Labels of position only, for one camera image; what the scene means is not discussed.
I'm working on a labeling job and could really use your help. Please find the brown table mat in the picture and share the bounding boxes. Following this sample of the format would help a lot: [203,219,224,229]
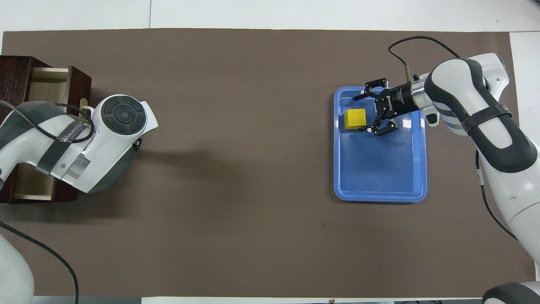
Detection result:
[0,28,537,298]

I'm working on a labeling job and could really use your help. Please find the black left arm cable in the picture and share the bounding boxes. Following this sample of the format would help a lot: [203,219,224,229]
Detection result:
[0,99,96,304]

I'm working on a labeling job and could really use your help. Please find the yellow cube block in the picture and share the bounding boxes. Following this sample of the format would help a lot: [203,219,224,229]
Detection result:
[345,109,367,130]

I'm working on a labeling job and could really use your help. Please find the blue plastic tray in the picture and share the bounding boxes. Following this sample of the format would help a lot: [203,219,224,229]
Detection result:
[333,86,428,203]

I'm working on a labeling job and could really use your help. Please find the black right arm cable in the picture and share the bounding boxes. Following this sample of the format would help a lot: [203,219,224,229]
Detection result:
[388,36,518,242]

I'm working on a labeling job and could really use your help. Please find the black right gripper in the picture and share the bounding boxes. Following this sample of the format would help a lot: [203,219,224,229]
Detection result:
[353,78,421,137]

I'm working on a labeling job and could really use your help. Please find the dark wooden drawer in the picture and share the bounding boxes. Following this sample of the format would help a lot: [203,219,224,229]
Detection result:
[14,65,92,204]

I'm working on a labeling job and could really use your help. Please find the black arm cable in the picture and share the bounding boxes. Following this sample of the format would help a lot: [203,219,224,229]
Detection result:
[0,99,96,304]
[388,36,518,242]

